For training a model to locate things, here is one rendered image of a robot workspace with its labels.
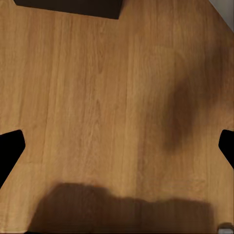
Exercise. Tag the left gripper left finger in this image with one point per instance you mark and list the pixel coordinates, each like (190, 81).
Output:
(12, 145)

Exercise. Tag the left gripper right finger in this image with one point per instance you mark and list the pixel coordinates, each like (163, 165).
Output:
(226, 145)

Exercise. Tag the desktop computer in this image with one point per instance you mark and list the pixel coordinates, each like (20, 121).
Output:
(226, 9)

